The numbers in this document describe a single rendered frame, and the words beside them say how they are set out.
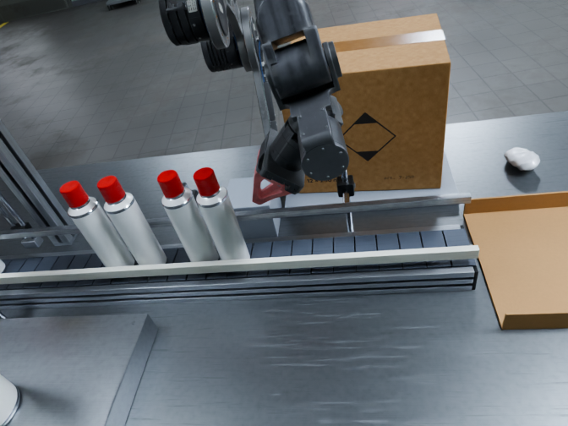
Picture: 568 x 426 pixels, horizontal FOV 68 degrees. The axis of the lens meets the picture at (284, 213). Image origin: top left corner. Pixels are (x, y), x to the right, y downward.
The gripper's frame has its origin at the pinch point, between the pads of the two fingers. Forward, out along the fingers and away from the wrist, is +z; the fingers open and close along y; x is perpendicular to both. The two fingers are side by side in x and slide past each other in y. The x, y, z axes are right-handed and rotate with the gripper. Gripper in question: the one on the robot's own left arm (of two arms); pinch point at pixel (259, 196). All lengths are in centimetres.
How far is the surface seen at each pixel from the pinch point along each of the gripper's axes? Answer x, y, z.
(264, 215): 3.6, -2.8, 5.8
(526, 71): 169, -231, -1
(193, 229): -6.6, 2.1, 10.8
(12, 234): -36, -3, 38
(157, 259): -9.4, 1.5, 22.9
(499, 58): 162, -255, 5
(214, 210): -5.4, 2.9, 4.1
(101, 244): -19.4, 2.7, 23.2
